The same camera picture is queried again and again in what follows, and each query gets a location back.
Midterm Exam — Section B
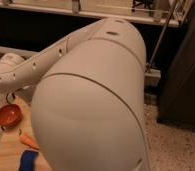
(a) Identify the white window frame ledge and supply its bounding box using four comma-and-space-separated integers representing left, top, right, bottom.
0, 0, 194, 28

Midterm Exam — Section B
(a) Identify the blue cloth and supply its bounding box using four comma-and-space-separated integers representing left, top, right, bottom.
18, 150, 38, 171

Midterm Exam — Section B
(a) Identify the metal diagonal rod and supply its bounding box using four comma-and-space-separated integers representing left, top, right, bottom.
146, 0, 178, 73

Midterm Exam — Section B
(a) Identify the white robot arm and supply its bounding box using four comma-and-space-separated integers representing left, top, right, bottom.
0, 18, 150, 171

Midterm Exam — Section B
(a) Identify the orange carrot-like pepper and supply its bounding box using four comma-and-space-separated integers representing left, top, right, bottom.
19, 130, 39, 150

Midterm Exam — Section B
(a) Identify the dark cabinet on right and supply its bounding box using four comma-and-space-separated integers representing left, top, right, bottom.
157, 2, 195, 127

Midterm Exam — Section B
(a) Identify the orange bowl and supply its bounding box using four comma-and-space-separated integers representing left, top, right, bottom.
0, 104, 22, 128

